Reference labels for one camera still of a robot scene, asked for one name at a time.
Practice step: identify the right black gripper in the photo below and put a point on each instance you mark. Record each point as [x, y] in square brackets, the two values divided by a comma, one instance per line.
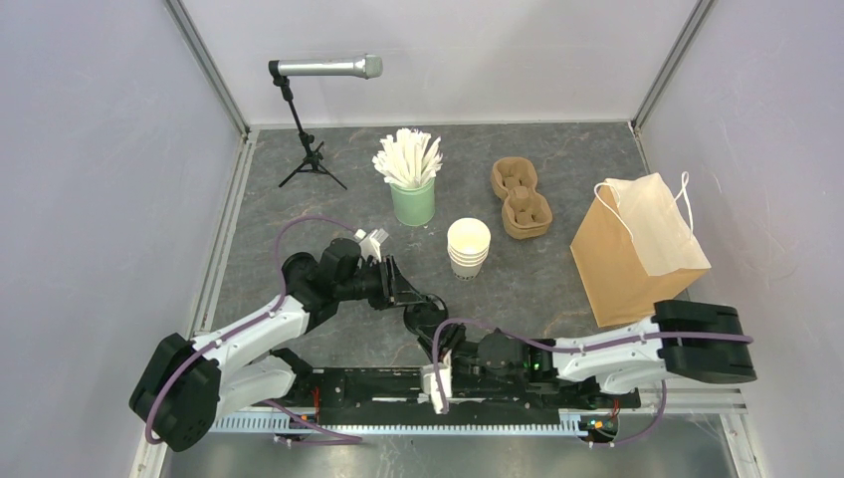
[450, 338]

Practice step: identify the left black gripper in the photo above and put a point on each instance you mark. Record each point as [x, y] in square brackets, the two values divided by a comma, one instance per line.
[394, 288]

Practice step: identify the black plastic cup lid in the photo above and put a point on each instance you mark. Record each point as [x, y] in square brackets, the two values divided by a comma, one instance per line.
[426, 322]

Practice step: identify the stack of white paper cups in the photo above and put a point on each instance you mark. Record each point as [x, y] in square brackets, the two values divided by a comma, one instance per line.
[468, 244]

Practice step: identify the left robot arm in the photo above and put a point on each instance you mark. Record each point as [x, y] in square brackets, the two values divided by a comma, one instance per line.
[188, 383]

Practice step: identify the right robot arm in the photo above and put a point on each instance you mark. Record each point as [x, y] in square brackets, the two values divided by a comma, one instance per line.
[698, 341]

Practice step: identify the green straw holder cup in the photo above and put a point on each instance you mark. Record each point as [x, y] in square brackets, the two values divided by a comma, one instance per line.
[414, 207]

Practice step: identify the white paper straws bundle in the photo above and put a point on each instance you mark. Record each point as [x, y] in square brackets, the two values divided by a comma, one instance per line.
[409, 159]

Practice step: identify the brown cardboard cup carrier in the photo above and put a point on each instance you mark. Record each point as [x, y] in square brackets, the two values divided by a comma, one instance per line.
[525, 212]

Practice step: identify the black tripod mic stand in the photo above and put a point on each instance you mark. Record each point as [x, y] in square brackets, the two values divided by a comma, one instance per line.
[312, 161]

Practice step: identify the brown paper bag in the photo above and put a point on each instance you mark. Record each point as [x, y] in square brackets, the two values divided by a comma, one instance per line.
[636, 246]

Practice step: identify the silver microphone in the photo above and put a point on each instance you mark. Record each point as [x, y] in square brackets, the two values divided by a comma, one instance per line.
[365, 66]

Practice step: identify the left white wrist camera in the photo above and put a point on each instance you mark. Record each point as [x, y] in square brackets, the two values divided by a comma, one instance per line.
[370, 243]

